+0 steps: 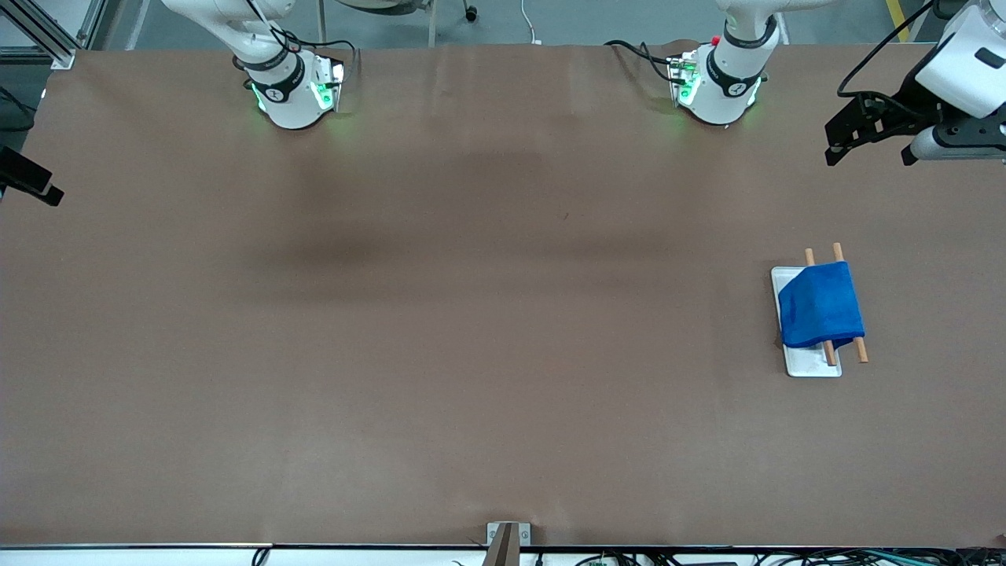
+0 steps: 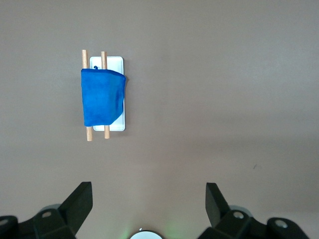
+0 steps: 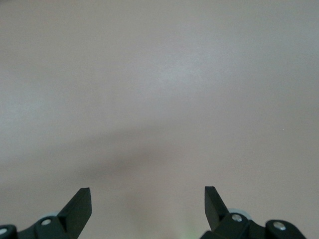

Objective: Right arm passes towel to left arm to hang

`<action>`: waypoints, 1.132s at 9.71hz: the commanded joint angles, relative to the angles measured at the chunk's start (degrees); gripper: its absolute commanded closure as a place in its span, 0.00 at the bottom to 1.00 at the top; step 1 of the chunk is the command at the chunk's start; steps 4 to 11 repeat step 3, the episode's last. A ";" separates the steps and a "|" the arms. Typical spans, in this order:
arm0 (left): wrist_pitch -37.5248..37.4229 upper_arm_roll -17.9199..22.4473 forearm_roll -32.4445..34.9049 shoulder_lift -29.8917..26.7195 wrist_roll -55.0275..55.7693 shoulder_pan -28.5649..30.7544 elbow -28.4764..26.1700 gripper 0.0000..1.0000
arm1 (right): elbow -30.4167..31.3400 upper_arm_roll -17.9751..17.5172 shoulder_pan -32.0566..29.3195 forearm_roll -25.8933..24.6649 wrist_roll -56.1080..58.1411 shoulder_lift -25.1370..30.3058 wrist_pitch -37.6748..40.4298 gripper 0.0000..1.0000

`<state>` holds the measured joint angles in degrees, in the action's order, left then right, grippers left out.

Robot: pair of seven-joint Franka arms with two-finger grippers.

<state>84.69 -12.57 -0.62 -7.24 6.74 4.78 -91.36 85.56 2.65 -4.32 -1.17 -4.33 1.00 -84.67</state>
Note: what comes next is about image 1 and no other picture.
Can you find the blue microfibre towel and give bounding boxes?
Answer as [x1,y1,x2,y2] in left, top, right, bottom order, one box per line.
[777,261,866,351]

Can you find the white towel rack wooden bars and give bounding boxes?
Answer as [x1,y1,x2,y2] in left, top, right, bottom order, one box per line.
[770,242,870,379]

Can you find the brown table cover sheet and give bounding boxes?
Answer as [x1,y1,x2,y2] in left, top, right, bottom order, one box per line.
[0,42,1006,548]

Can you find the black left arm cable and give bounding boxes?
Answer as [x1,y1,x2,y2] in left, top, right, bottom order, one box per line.
[837,0,940,99]

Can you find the aluminium frame profile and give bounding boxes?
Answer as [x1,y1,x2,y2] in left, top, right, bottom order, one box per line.
[0,0,108,71]

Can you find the black base cable bundle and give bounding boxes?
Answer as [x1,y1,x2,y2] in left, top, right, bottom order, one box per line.
[229,0,361,89]

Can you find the metal bracket plate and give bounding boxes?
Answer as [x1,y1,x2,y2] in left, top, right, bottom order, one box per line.
[486,522,532,548]

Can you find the brown mount post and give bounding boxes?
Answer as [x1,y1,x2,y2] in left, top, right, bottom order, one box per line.
[481,524,521,566]

